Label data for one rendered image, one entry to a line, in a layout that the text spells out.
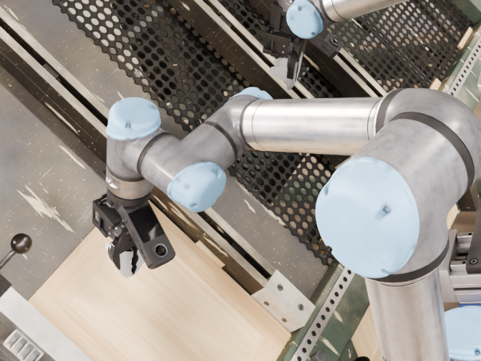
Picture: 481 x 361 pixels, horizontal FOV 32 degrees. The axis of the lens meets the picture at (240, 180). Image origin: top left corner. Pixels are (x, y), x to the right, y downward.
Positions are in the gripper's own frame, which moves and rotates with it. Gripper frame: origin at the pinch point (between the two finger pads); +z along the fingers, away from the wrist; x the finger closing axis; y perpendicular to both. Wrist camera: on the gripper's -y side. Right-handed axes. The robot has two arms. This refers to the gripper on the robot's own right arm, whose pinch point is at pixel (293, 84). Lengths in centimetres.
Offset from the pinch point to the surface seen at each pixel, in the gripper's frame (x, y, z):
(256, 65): -14.6, 13.2, 7.4
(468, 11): -107, -32, 27
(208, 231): 34.4, 5.8, 18.8
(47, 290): 65, 27, 16
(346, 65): -36.8, -5.6, 14.7
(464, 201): -93, -50, 94
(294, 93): -15.3, 2.6, 12.9
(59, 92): 32, 42, -4
